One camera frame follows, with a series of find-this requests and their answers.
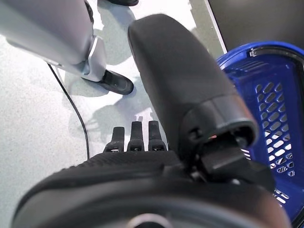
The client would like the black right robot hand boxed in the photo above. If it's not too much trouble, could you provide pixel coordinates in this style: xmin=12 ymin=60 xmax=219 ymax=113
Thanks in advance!
xmin=10 ymin=13 xmax=294 ymax=228

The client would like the blue plastic shopping basket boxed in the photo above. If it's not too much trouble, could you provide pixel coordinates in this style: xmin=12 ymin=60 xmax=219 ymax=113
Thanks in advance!
xmin=215 ymin=40 xmax=304 ymax=228

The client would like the black robot right foot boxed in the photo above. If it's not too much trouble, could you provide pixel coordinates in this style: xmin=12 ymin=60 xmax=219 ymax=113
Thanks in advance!
xmin=98 ymin=69 xmax=135 ymax=95

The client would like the black robot foot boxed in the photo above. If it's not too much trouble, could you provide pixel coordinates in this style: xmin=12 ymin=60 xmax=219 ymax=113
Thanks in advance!
xmin=98 ymin=69 xmax=135 ymax=95
xmin=104 ymin=0 xmax=140 ymax=7

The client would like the black robot left foot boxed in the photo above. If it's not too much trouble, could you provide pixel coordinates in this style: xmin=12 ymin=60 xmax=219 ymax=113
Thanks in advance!
xmin=104 ymin=0 xmax=140 ymax=7

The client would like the silver robot right leg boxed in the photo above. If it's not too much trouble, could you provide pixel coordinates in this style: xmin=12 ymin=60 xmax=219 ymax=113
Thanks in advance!
xmin=0 ymin=0 xmax=107 ymax=83

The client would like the black tether cable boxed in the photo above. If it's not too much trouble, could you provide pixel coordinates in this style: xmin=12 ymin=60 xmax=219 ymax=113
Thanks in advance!
xmin=47 ymin=63 xmax=90 ymax=160

